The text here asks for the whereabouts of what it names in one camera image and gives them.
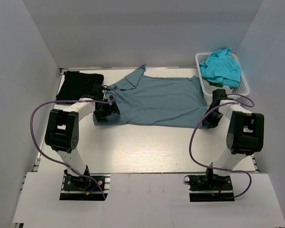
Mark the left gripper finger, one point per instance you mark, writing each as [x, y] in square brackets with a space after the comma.
[100, 117]
[113, 106]

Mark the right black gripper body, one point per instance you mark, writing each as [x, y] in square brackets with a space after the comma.
[213, 118]

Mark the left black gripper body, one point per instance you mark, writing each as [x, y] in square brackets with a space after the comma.
[105, 108]

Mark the grey-blue t-shirt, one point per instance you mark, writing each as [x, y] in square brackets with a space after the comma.
[160, 101]

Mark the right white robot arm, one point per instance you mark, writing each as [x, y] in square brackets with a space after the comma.
[245, 134]

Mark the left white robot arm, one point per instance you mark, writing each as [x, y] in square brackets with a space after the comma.
[62, 133]

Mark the folded black t-shirt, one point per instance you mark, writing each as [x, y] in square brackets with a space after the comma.
[77, 84]

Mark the grey t-shirt in basket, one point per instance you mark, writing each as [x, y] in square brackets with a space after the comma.
[209, 89]

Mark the green item in basket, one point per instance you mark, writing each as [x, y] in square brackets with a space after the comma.
[216, 84]

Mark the white plastic laundry basket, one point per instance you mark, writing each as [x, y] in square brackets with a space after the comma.
[242, 89]

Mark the turquoise t-shirt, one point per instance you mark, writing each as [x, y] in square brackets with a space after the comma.
[221, 68]

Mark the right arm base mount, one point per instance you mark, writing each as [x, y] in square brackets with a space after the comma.
[203, 190]

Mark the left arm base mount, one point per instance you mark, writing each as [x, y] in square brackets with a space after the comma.
[76, 188]

